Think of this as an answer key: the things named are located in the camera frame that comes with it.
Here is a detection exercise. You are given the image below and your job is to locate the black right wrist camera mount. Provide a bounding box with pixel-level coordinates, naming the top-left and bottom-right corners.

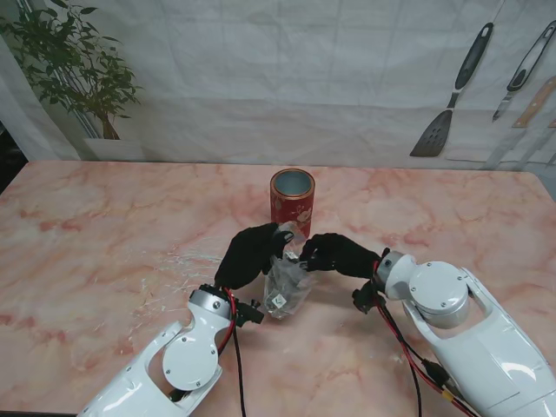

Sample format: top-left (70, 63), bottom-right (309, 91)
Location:
top-left (351, 280), bottom-right (387, 314)

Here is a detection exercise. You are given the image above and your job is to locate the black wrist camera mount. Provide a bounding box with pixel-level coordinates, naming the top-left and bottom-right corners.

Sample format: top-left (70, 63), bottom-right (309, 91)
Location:
top-left (234, 298), bottom-right (265, 327)
top-left (351, 280), bottom-right (387, 314)

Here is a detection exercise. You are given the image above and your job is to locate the clear plastic tea bag pouch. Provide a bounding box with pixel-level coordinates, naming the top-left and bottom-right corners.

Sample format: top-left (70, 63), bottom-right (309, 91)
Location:
top-left (262, 221), bottom-right (318, 321)

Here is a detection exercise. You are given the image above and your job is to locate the white printed backdrop cloth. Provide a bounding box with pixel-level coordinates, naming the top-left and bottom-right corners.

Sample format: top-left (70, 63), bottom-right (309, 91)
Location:
top-left (0, 0), bottom-right (556, 171)

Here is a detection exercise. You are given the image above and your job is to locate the red black left arm cable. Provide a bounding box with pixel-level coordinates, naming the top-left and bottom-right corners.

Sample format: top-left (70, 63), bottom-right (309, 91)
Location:
top-left (216, 284), bottom-right (249, 417)

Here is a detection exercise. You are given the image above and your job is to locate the red floral tea tin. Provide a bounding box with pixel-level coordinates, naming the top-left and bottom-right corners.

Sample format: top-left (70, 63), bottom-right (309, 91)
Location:
top-left (269, 168), bottom-right (314, 238)

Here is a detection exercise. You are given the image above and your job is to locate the red black right arm cable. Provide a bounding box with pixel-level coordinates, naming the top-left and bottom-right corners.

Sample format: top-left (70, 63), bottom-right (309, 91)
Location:
top-left (372, 295), bottom-right (479, 417)

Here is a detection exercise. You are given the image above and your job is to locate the red black arm cable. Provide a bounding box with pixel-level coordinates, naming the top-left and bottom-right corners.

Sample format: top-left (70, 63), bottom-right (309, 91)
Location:
top-left (216, 284), bottom-right (249, 417)
top-left (372, 295), bottom-right (479, 417)

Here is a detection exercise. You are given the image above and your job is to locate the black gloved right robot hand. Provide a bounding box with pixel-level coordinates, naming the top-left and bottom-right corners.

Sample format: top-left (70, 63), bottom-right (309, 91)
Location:
top-left (299, 233), bottom-right (383, 279)

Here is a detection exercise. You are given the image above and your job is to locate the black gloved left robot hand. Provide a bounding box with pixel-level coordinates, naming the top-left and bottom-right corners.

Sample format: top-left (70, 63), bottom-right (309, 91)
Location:
top-left (214, 222), bottom-right (296, 291)

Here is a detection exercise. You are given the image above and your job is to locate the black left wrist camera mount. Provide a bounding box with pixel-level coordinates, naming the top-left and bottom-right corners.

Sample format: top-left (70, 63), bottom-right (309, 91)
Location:
top-left (234, 298), bottom-right (265, 327)

